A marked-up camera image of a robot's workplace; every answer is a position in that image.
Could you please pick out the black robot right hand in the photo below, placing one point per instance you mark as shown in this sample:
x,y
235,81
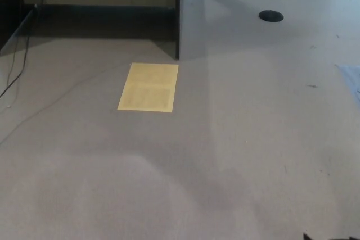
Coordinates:
x,y
306,238

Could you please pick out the yellow paper sheet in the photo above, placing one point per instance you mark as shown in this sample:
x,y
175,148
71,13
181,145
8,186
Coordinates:
x,y
149,88

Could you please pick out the black round grommet cover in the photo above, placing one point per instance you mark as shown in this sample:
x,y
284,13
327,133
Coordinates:
x,y
271,16

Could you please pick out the grey desk panel black edge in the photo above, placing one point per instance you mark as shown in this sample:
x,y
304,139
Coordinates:
x,y
192,18

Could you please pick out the low grey glossy panel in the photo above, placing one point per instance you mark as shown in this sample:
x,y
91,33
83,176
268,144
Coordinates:
x,y
15,33

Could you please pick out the black wall baseboard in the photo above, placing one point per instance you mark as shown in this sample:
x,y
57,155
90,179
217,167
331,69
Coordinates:
x,y
107,9

